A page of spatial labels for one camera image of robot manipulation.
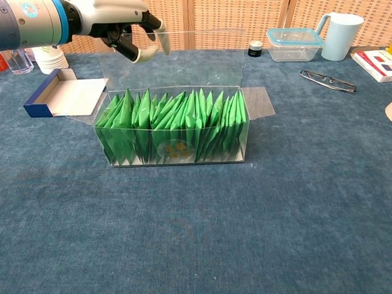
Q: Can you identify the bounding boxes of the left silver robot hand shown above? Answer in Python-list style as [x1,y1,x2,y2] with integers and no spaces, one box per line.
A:
[81,0,171,64]

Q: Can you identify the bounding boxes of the clear box of green packets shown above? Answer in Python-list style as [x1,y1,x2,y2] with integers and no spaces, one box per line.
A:
[66,29,276,168]

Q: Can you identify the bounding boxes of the row of green tea bags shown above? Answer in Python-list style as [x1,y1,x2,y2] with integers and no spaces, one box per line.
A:
[95,88,247,165]

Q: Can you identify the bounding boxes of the white red blue box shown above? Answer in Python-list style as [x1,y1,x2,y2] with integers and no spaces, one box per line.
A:
[350,50,392,83]

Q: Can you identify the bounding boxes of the stack of white paper cups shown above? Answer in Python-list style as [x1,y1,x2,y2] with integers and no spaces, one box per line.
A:
[32,45,70,75]

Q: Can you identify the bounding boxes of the blue white cardboard tray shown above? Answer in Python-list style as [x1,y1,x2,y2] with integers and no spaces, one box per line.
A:
[23,68,110,118]

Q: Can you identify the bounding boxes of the woven rattan folding screen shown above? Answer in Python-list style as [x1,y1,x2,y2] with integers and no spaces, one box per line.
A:
[0,0,392,55]

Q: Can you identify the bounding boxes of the clear plastic water bottle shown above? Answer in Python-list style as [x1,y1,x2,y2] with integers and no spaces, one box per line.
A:
[6,48,34,76]

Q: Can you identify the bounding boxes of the small black jar silver lid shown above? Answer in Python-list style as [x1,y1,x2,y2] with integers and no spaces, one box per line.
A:
[247,40,264,58]

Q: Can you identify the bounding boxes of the clear container blue lid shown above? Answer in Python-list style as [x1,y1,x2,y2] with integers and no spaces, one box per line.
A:
[266,28,324,62]

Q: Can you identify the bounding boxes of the light blue plastic pitcher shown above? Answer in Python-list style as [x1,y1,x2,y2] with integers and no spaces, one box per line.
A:
[315,12,365,61]

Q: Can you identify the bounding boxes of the blue carpet table cover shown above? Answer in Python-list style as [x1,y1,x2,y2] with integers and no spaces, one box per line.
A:
[0,45,392,294]

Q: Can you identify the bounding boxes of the black rimmed eyeglasses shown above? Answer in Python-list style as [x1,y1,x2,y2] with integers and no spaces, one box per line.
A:
[300,69,358,94]

